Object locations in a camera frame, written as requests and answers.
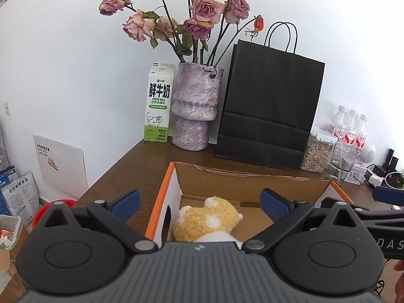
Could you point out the yellow and white plush toy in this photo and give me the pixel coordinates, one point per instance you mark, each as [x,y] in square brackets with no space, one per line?
[202,221]

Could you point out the blue pet food bag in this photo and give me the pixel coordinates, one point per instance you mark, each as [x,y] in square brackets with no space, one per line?
[8,175]

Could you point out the white pet food bag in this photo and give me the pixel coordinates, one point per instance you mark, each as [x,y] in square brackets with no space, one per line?
[20,195]

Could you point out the person's right hand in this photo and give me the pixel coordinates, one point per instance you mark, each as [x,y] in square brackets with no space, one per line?
[400,266]

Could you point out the black paper bag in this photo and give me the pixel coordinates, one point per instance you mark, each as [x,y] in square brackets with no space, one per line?
[271,101]

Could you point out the black upright device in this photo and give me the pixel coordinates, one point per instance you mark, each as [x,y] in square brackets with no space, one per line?
[390,159]

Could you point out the white plug charger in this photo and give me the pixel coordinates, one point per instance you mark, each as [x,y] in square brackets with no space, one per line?
[375,179]

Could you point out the purple mottled vase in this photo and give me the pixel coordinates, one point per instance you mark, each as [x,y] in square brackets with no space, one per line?
[195,101]

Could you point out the bunch of dried roses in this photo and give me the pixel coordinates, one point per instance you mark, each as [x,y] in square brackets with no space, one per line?
[205,8]

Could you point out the white and green milk carton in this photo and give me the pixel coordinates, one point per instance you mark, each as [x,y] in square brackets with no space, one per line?
[159,101]

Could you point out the white panel with sticker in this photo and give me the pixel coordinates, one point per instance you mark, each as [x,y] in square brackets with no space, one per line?
[63,167]

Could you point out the red round object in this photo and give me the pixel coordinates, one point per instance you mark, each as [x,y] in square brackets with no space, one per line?
[42,211]

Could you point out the clear drinking glass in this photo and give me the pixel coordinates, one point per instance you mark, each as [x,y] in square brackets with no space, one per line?
[339,170]

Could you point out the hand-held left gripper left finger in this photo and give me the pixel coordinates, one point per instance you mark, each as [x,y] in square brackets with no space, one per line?
[127,203]

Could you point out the clear container of seeds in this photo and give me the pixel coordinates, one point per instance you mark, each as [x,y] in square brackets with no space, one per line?
[315,156]

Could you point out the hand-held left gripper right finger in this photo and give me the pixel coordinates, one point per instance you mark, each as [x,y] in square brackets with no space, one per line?
[274,205]

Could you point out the red and orange cardboard box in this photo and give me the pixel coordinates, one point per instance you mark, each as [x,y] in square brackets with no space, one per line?
[252,180]

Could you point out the white wall socket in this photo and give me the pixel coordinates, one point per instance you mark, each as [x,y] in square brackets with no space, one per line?
[8,107]

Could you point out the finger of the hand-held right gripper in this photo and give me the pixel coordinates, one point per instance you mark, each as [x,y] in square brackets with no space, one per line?
[389,194]
[359,210]

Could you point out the clear plastic tub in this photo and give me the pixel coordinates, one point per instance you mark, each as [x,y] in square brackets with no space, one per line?
[11,232]

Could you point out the white round speaker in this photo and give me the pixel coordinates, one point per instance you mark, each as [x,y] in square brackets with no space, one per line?
[368,154]

